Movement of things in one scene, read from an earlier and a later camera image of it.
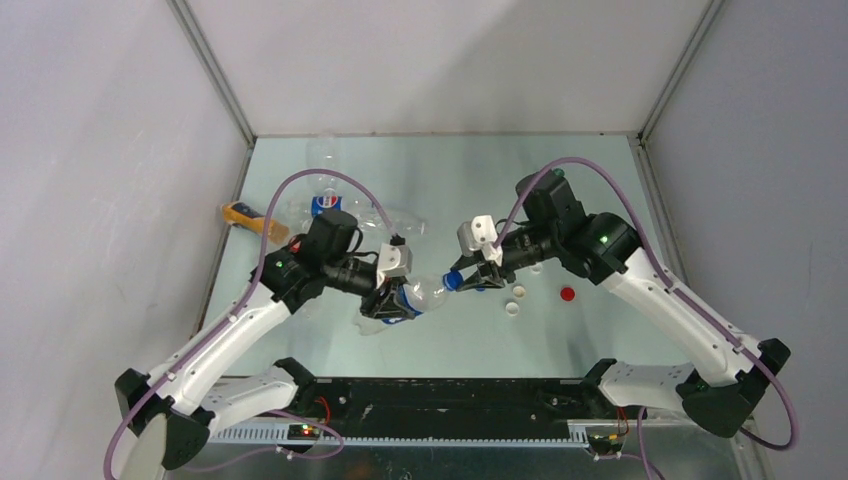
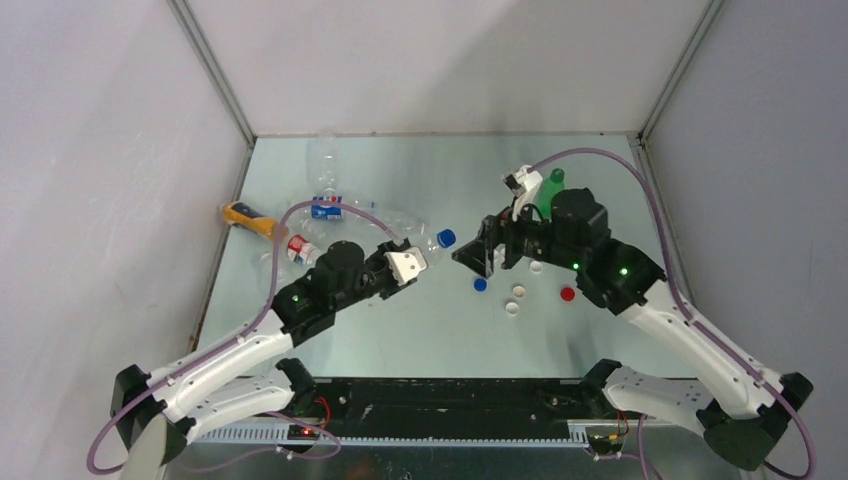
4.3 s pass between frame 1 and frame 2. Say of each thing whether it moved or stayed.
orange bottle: stayed
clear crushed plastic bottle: moved
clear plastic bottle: stayed
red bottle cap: stayed
